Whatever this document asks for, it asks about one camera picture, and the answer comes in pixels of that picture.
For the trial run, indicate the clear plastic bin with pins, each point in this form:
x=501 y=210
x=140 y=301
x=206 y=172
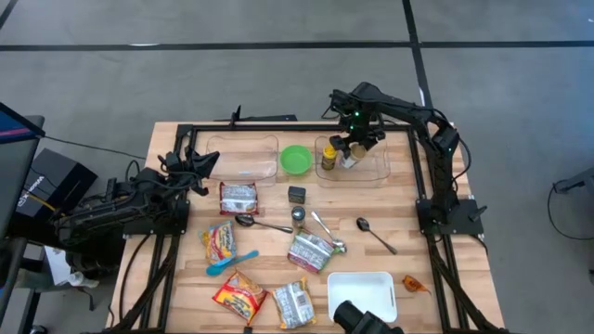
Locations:
x=376 y=169
x=241 y=160

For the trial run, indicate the white plastic tray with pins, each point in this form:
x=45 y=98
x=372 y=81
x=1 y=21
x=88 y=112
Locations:
x=362 y=287

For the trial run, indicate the yellow lid jar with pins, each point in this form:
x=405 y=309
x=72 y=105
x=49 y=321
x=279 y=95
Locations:
x=329 y=160

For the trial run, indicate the computer monitor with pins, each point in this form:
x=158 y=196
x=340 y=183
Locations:
x=14 y=162

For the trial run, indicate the glass shaker metal lid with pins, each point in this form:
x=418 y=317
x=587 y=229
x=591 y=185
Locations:
x=298 y=215

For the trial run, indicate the teal plastic spoon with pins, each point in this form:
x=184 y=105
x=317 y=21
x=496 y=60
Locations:
x=215 y=269

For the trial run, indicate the green plastic bowl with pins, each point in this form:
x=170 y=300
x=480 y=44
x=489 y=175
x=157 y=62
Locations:
x=296 y=160

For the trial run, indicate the tan lid jar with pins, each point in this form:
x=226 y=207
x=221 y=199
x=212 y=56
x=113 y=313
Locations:
x=356 y=154

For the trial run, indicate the black mounting bracket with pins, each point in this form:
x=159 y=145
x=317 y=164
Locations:
x=236 y=116

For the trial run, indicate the white plastic bottle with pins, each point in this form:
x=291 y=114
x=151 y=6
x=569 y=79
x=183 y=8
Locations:
x=81 y=279

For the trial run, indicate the yellow red ramen packet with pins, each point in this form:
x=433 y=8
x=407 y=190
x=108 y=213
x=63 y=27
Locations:
x=239 y=297
x=219 y=241

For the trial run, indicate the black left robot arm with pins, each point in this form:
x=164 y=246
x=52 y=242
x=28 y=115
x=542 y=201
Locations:
x=116 y=209

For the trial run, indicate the orange candy wrapper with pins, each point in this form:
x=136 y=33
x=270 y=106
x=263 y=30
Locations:
x=410 y=284

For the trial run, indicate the white paper sheet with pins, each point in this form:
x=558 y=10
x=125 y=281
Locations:
x=55 y=264

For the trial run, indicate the yellow edged white ramen packet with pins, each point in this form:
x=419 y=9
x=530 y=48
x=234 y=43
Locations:
x=293 y=304

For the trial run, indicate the silver metal spoon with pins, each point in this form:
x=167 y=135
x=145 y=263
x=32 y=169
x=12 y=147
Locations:
x=325 y=227

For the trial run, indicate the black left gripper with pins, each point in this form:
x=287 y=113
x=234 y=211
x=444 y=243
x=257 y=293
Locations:
x=185 y=169

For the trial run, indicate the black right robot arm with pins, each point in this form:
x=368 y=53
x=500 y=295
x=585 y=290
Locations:
x=441 y=153

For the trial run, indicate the dark metal spoon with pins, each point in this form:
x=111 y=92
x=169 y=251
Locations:
x=363 y=224
x=246 y=220

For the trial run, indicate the small black box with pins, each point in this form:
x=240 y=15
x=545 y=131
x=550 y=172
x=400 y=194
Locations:
x=297 y=195

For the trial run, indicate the black case white logo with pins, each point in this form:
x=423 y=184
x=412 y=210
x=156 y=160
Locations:
x=55 y=181

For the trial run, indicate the red white ramen packet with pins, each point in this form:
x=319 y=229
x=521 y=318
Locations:
x=310 y=251
x=239 y=198

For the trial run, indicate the grey chair base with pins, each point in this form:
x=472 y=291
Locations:
x=580 y=181

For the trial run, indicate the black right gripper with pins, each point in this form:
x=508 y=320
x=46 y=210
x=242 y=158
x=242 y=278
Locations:
x=362 y=130

